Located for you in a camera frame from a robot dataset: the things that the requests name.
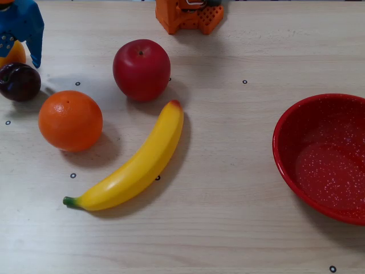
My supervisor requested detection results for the yellow banana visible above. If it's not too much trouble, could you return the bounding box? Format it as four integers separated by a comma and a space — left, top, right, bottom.
62, 99, 185, 212

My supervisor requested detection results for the orange fruit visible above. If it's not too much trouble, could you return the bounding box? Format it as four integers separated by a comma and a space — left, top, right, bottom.
38, 90, 104, 153

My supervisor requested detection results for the red speckled bowl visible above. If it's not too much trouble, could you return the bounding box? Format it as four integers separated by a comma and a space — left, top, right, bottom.
272, 93, 365, 226

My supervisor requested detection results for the dark purple plum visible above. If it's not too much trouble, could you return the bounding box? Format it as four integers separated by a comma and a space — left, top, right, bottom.
0, 62, 42, 103

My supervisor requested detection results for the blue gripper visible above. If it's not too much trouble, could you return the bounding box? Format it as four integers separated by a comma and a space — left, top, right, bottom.
0, 0, 45, 69

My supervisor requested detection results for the yellow-orange mango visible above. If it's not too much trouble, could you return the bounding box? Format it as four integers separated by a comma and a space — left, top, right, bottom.
0, 39, 27, 69

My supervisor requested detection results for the orange robot base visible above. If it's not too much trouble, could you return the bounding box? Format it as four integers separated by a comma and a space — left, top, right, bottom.
178, 4, 225, 35

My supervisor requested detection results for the red apple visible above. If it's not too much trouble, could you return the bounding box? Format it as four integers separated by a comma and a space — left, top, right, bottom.
112, 39, 172, 102

